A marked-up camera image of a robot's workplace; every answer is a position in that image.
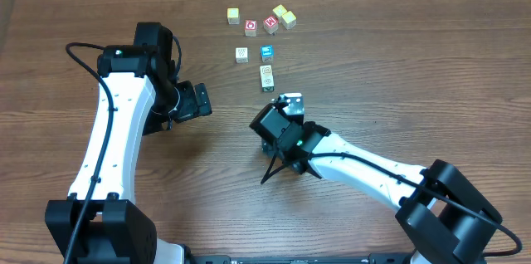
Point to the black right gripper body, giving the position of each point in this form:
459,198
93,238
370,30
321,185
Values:
275,146

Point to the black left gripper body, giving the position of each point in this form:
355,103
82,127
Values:
186,105

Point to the green-edged wooden number block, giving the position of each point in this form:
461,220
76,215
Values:
267,84

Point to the tan wooden picture block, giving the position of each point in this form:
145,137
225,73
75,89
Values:
266,71

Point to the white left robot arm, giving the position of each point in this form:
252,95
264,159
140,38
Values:
140,93

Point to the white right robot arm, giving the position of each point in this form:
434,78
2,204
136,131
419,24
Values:
443,214

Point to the pale wooden block far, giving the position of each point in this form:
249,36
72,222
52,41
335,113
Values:
241,55

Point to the blue wooden block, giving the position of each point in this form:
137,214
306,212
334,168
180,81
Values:
267,53

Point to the red wooden block left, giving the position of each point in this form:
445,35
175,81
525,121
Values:
250,28

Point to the red wooden block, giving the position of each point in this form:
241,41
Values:
271,25
250,28

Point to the yellow wooden block left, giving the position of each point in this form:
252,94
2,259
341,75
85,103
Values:
233,16

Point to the yellow wooden block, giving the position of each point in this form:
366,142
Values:
289,20
279,11
233,16

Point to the red wooden block right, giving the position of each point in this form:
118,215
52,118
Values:
271,25

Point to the yellow wooden block right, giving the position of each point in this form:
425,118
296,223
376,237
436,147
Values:
289,20

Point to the yellow wooden block upper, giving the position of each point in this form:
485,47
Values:
279,11

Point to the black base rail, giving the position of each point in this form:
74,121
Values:
374,258

